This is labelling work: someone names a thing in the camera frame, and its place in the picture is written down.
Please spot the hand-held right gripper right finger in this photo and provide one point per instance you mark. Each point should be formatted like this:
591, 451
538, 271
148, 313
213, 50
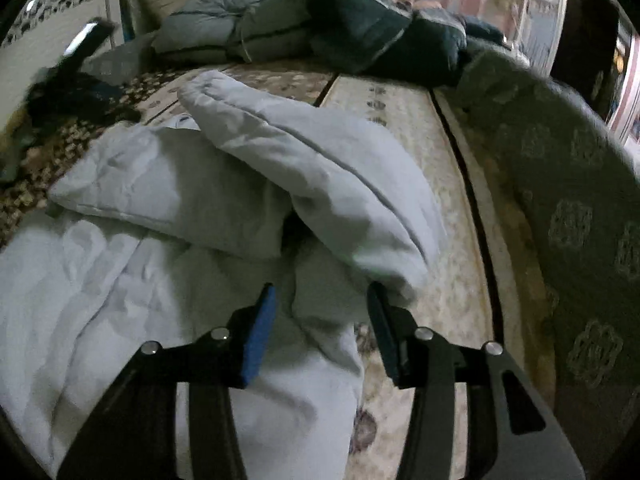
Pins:
382, 330

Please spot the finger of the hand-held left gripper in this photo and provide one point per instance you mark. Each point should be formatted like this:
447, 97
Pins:
90, 37

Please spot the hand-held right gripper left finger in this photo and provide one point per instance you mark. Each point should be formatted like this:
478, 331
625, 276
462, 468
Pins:
260, 340

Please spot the light blue puffer jacket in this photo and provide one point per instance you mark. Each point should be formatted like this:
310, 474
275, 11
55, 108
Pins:
175, 240

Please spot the white wardrobe with patterned band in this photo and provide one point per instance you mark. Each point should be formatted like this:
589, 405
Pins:
45, 15

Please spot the grey-blue folded quilt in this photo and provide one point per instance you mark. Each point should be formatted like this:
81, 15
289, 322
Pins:
200, 27

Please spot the grey folded quilt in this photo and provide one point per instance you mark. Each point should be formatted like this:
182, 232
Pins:
275, 30

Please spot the dark door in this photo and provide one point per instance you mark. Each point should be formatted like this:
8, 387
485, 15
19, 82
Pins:
582, 50

